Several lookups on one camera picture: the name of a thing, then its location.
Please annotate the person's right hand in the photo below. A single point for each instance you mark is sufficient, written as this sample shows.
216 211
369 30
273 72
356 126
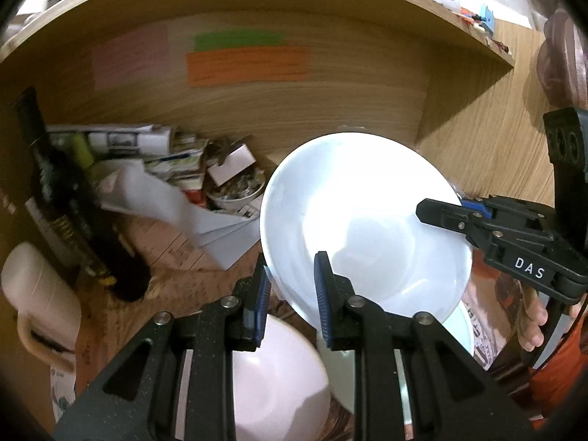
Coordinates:
533 326

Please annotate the wooden shelf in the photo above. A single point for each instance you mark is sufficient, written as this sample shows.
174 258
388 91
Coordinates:
367 4

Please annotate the grey white bowl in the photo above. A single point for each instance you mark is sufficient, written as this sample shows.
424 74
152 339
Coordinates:
275 376

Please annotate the green paper note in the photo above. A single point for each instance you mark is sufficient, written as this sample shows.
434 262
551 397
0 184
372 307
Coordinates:
239 41

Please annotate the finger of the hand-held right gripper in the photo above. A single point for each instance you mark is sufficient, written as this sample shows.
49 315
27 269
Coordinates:
477 206
441 216

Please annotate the red box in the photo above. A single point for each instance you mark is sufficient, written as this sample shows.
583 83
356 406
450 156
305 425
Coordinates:
195 195

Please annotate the white plate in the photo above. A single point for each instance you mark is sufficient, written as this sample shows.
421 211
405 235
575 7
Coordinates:
344 193

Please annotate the yellow green marker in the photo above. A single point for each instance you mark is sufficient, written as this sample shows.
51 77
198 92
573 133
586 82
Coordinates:
84 151

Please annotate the white card box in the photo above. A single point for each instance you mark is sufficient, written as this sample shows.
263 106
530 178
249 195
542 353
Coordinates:
229 165

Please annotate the small bowl of glass beads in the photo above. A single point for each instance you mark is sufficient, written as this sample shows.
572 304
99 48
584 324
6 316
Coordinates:
229 202

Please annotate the small blue box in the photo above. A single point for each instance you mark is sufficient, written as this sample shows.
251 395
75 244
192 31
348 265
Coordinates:
487 19

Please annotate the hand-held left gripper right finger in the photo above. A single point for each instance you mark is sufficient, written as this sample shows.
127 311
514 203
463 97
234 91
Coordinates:
321 298

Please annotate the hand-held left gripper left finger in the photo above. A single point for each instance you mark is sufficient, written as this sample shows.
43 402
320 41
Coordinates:
262 303

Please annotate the orange clothing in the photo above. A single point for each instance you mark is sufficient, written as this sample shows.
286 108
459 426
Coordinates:
565 367

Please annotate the printed brown tablecloth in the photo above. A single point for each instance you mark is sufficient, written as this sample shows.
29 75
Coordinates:
193 275

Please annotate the cream white jug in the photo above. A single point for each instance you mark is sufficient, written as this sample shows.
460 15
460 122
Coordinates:
41 285

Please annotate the brown carved wooden figure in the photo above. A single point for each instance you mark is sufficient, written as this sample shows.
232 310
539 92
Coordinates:
560 55

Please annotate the white paper sheet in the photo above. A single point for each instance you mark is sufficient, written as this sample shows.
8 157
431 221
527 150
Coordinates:
170 206

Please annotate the dark glass bottle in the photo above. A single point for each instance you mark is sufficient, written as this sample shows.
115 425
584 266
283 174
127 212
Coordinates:
69 202

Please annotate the orange paper note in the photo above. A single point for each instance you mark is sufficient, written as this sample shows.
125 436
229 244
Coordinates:
248 66

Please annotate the pink paper note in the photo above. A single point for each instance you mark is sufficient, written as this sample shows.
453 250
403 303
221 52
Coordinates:
131 57

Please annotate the stack of papers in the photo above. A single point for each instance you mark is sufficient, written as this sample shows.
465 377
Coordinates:
174 165

